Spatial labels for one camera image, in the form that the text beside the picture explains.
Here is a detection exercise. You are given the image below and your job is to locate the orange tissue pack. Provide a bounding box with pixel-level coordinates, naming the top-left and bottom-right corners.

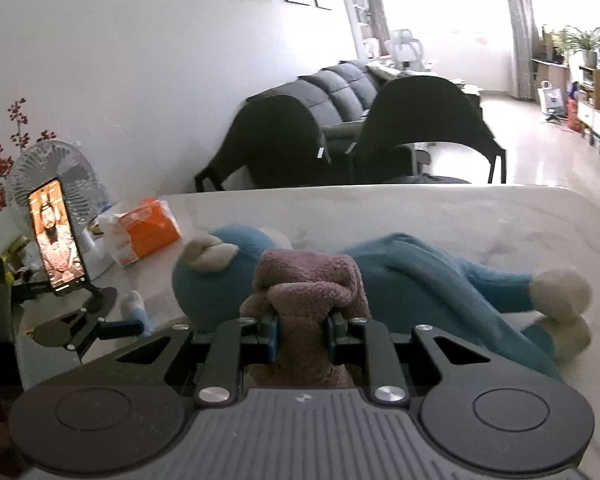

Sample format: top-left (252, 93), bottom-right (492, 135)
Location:
top-left (97, 197), bottom-right (183, 267)

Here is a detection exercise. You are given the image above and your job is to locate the white desk fan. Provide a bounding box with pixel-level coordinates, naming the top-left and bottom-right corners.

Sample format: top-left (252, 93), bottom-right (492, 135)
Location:
top-left (7, 140), bottom-right (116, 281)

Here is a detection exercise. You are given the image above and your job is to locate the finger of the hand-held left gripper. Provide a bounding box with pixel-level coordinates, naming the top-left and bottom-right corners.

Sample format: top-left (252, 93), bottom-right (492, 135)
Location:
top-left (67, 310), bottom-right (147, 363)

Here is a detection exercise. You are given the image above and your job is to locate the blue plush monkey toy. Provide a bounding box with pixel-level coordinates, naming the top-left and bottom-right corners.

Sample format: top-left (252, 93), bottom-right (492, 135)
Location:
top-left (117, 225), bottom-right (593, 386)

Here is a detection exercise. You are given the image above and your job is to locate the white office chair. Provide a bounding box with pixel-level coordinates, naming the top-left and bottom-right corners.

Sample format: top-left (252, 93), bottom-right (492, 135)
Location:
top-left (386, 27), bottom-right (426, 71)

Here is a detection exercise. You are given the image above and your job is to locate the grey curtain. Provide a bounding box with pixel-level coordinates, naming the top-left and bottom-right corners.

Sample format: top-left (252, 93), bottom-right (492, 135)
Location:
top-left (355, 0), bottom-right (396, 61)
top-left (500, 0), bottom-right (536, 101)

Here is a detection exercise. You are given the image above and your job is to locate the green potted plant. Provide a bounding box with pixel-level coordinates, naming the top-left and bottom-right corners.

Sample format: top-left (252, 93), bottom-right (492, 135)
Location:
top-left (555, 25), bottom-right (600, 68)

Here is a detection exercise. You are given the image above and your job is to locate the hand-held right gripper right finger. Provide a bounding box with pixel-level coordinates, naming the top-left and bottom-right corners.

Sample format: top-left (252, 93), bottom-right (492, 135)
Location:
top-left (326, 312), bottom-right (496, 407)

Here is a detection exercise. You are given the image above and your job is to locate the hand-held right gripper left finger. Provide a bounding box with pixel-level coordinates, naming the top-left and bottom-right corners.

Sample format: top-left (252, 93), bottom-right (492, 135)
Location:
top-left (107, 310), bottom-right (281, 407)

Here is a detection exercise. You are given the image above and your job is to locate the black dining chair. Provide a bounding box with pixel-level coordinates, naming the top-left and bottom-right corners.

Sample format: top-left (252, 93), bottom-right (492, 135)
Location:
top-left (195, 94), bottom-right (328, 193)
top-left (352, 75), bottom-right (508, 184)

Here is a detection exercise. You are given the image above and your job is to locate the black phone stand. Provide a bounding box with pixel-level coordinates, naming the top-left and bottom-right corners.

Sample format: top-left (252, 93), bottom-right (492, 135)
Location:
top-left (77, 280), bottom-right (118, 321)

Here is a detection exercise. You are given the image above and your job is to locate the grey sofa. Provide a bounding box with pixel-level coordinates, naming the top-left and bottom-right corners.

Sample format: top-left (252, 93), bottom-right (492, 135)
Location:
top-left (247, 57), bottom-right (416, 176)

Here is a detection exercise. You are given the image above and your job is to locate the black smartphone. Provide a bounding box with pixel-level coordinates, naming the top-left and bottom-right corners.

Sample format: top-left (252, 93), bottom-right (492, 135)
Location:
top-left (27, 177), bottom-right (91, 296)

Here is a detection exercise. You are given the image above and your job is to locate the white paper bag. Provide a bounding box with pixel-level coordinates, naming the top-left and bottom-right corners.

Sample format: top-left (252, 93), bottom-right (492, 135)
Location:
top-left (537, 80), bottom-right (566, 113)

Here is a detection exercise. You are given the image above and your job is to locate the white tall shelf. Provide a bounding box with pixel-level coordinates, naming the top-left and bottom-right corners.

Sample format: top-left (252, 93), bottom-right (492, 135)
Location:
top-left (336, 0), bottom-right (376, 61)

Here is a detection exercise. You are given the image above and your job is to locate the wooden desk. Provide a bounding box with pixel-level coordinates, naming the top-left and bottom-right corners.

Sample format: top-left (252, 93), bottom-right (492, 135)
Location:
top-left (530, 57), bottom-right (571, 93)

